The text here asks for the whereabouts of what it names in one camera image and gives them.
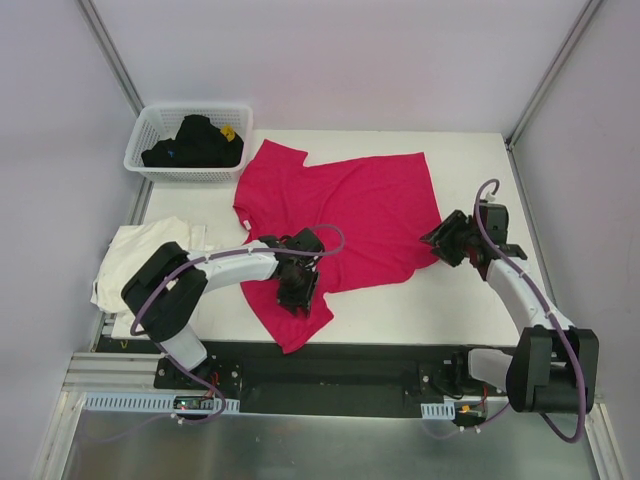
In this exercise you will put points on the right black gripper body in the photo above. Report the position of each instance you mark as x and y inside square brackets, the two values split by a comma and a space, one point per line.
[445, 239]

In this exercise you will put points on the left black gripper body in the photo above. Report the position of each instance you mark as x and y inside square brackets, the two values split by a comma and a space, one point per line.
[295, 301]

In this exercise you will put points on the pink t shirt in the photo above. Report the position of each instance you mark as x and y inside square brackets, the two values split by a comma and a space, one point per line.
[375, 208]

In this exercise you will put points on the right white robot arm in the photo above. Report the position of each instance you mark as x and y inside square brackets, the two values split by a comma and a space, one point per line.
[554, 365]

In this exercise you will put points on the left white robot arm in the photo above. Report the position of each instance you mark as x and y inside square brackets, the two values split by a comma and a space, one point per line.
[164, 293]

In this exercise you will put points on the black t shirt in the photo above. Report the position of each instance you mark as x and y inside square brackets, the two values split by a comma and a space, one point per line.
[198, 144]

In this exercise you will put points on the white t shirt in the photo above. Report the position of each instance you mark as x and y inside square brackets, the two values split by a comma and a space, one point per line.
[129, 249]

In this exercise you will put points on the white plastic laundry basket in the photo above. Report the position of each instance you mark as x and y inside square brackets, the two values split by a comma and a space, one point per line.
[161, 121]

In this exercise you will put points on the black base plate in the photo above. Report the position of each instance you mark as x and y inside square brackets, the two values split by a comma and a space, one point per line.
[350, 380]

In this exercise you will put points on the right white cable duct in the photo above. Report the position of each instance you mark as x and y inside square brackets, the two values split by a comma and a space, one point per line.
[445, 411]

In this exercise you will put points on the white cable duct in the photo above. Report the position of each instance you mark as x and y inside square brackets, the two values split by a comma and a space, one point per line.
[159, 404]
[445, 411]

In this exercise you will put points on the left white cable duct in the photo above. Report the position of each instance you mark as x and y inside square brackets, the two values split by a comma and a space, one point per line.
[159, 404]

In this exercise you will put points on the right aluminium frame post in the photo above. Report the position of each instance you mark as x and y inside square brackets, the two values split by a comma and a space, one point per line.
[568, 46]

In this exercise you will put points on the aluminium frame post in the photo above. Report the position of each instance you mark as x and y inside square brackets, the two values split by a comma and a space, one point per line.
[109, 50]
[568, 46]

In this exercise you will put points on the left aluminium frame post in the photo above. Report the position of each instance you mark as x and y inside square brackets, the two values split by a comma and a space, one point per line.
[109, 50]

